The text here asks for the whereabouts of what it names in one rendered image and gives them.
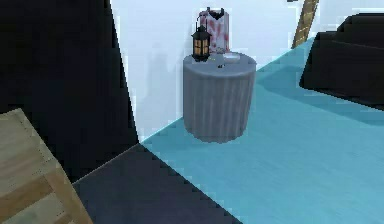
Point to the light wooden slatted furniture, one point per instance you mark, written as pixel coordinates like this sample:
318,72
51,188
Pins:
26,173

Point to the grey round ribbed side table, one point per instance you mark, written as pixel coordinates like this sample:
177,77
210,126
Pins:
218,103

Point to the small white dish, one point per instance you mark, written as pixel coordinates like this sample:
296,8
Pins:
231,57

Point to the black lantern with orange panes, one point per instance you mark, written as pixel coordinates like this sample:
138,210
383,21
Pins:
201,45

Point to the white red-stained cloth bag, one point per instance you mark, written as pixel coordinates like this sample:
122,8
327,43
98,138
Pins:
220,31

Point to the brown wooden leaning pole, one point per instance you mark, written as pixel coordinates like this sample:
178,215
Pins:
305,23

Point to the black sofa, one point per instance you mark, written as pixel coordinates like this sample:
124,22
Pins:
350,63

